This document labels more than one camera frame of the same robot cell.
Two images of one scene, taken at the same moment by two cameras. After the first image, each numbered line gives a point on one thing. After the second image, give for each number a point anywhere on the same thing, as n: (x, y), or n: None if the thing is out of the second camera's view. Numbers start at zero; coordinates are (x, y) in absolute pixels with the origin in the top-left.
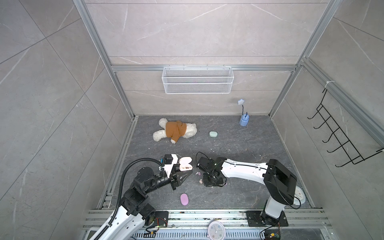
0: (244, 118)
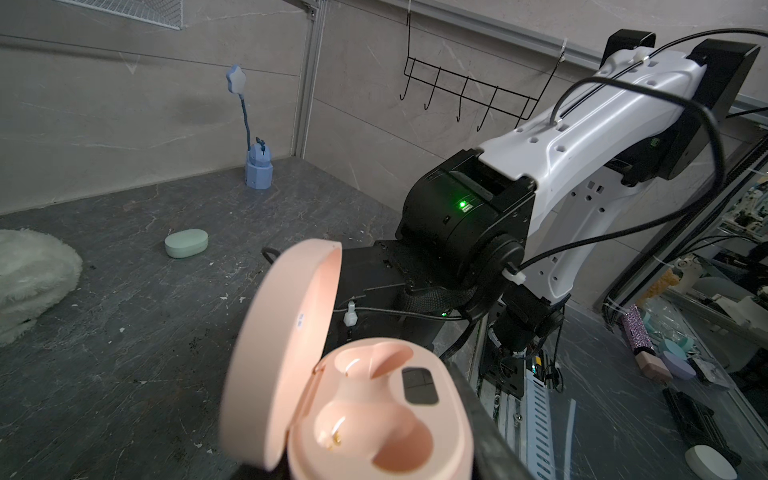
0: (259, 169)
